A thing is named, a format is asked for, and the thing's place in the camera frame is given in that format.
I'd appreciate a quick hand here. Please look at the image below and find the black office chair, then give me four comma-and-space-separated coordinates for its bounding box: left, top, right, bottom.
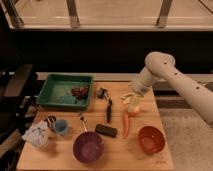
0, 64, 37, 144

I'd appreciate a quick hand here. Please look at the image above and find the purple bowl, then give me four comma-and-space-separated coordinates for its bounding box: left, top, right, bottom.
73, 131, 104, 163

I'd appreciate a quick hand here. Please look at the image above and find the crumpled white cloth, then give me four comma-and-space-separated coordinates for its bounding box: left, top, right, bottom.
22, 121, 48, 148

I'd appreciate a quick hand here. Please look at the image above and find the small blue cup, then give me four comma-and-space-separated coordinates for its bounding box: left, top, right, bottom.
53, 119, 69, 135

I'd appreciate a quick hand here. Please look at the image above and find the orange carrot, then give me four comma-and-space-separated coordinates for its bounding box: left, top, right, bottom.
123, 113, 130, 138

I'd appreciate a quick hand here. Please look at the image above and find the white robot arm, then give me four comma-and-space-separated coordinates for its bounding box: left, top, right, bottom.
132, 51, 213, 129

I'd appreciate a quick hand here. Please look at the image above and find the wooden board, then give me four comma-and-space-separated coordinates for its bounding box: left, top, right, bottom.
17, 82, 173, 171

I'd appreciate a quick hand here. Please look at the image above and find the black handled dish brush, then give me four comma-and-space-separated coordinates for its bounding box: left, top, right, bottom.
98, 88, 112, 122

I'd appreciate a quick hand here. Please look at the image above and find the red bowl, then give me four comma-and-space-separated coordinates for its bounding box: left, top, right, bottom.
137, 126, 165, 155

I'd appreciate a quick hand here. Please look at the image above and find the black rectangular block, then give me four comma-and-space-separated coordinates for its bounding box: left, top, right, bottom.
95, 124, 117, 138

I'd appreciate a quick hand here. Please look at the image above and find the yellow banana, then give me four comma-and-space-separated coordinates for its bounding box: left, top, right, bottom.
121, 93, 143, 105

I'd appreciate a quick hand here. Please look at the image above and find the green plastic tray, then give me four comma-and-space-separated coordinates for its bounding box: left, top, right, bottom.
37, 74, 93, 110

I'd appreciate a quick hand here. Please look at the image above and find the dark grape bunch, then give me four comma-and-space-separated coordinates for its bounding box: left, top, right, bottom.
71, 87, 89, 100

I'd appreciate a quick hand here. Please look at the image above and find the red yellow apple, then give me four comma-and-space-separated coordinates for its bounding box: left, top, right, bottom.
127, 105, 140, 116

